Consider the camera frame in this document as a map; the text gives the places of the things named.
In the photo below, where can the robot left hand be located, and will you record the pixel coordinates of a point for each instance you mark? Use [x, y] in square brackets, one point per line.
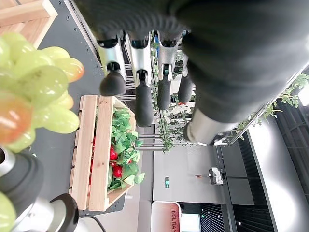
[229, 48]

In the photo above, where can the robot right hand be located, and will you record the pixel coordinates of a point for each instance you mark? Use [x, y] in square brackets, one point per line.
[26, 176]

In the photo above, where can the green grape bunch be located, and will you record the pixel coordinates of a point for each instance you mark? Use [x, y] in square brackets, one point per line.
[41, 82]

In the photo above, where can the wooden slat crate with leaves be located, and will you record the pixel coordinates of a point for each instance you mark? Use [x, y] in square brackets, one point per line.
[101, 149]

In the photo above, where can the white light panel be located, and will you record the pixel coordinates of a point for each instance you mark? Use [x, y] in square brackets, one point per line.
[304, 97]

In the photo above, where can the red fruit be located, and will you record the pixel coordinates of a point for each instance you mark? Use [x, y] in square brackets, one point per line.
[117, 171]
[113, 152]

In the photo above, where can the green artificial leaves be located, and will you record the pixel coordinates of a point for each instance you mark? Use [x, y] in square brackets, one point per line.
[123, 135]

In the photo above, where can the green hanging vine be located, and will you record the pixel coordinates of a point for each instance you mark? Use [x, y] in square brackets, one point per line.
[166, 135]

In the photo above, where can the green exit sign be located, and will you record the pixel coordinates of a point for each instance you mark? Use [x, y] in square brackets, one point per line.
[167, 182]

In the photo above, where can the white sign with red text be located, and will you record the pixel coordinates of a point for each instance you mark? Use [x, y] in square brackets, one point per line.
[164, 217]

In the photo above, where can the plain wooden crate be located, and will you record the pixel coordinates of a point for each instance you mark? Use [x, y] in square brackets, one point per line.
[21, 14]

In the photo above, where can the green vine along rail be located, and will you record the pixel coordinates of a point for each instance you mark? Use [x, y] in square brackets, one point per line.
[288, 95]

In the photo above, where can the silver metal rail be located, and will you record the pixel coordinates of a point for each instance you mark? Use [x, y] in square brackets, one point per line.
[251, 120]

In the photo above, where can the white wall device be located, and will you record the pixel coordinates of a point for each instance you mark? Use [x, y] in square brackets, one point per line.
[217, 176]

